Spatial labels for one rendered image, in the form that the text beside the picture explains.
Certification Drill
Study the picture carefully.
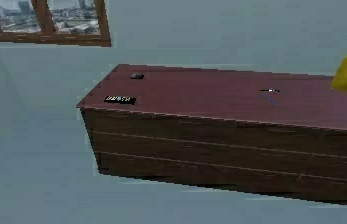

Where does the black remote control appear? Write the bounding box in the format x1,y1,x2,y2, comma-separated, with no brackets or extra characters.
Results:
103,95,137,106

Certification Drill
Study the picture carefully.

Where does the brown wooden chest of drawers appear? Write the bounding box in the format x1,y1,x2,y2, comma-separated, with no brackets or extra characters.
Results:
76,63,347,208

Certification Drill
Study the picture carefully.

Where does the blue pencil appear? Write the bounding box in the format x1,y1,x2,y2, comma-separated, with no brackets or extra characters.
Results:
261,93,279,108

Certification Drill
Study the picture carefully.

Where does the brown framed window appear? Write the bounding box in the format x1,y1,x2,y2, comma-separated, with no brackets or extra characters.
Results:
0,0,113,48

